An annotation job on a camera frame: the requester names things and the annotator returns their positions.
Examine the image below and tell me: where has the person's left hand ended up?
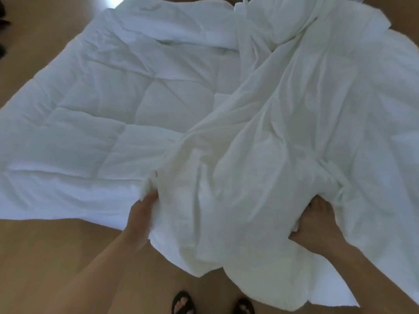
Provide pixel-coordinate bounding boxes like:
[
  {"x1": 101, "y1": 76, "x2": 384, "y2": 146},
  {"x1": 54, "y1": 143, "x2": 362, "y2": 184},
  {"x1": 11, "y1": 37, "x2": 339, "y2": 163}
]
[{"x1": 126, "y1": 190, "x2": 160, "y2": 243}]

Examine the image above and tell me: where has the person's right hand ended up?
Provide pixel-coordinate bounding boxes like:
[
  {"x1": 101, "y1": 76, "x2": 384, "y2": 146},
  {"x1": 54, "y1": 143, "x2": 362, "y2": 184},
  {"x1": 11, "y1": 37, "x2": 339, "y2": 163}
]
[{"x1": 289, "y1": 196, "x2": 343, "y2": 257}]

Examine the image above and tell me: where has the white duvet cover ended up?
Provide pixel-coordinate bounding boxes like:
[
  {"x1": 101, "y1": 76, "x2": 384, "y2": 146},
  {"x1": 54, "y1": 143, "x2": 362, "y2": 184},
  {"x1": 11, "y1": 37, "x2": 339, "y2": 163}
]
[{"x1": 144, "y1": 0, "x2": 419, "y2": 310}]

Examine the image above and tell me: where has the person's left forearm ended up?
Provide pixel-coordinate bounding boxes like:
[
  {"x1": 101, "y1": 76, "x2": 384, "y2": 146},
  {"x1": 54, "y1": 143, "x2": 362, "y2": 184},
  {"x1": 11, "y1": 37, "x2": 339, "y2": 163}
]
[{"x1": 49, "y1": 227, "x2": 150, "y2": 314}]

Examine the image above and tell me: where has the person's right forearm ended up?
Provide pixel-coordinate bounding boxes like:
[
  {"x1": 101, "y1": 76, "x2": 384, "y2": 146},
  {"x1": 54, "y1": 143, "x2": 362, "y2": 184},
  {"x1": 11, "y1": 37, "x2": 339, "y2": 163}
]
[{"x1": 322, "y1": 241, "x2": 419, "y2": 314}]

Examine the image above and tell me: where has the person's right foot black sandal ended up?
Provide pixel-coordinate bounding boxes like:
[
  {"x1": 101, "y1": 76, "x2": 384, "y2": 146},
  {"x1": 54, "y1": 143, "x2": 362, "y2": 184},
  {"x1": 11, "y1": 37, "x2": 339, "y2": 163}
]
[{"x1": 233, "y1": 297, "x2": 255, "y2": 314}]

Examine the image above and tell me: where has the person's foot black sandal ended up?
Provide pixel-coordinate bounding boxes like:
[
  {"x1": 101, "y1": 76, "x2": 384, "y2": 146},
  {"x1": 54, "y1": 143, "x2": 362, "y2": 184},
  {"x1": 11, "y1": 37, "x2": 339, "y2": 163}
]
[
  {"x1": 172, "y1": 291, "x2": 196, "y2": 314},
  {"x1": 233, "y1": 297, "x2": 255, "y2": 314}
]

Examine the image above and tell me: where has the white quilted duvet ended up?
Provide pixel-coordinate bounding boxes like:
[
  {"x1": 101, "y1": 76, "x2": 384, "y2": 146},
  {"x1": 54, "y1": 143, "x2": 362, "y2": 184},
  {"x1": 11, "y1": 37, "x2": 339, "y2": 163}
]
[{"x1": 0, "y1": 0, "x2": 419, "y2": 307}]

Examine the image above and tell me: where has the person's left foot black sandal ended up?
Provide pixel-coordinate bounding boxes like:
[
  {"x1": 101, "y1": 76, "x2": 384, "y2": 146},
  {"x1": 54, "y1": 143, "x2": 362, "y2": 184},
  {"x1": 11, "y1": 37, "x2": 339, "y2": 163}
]
[{"x1": 172, "y1": 291, "x2": 196, "y2": 314}]

